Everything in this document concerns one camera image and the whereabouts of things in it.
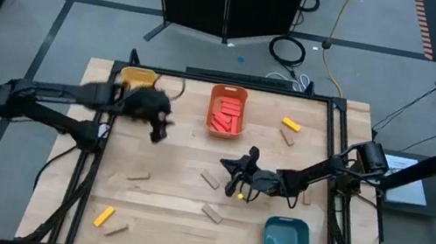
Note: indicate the white paper sheet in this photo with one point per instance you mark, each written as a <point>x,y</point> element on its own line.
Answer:
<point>405,184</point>

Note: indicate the red wooden block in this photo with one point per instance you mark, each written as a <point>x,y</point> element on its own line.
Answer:
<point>231,100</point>
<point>230,112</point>
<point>231,107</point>
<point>234,125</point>
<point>218,125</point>
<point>223,118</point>

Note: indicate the black aluminium table frame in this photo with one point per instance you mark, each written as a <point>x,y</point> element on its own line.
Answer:
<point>272,90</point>

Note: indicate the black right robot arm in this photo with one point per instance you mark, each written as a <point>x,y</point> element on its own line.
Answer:
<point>316,174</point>

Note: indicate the yellow wooden block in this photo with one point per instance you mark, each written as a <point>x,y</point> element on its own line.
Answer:
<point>104,216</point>
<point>291,124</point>

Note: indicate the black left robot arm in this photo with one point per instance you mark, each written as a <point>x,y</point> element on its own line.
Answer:
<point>50,90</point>

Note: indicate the black bar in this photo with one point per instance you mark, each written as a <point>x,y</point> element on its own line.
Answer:
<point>239,77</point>

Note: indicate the orange plastic bin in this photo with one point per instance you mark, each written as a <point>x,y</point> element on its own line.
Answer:
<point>230,90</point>

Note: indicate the yellow plastic bin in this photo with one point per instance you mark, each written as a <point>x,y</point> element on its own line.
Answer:
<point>138,78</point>

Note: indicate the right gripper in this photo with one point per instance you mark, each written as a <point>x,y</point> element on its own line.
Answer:
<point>263,182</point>

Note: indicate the blue floor sticker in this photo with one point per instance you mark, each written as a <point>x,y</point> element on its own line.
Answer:
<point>241,59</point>

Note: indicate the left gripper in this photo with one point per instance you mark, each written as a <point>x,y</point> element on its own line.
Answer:
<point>145,103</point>

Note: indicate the plain wooden block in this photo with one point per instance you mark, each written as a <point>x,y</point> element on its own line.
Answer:
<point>139,176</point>
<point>307,199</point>
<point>210,179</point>
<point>212,213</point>
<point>287,137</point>
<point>115,229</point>

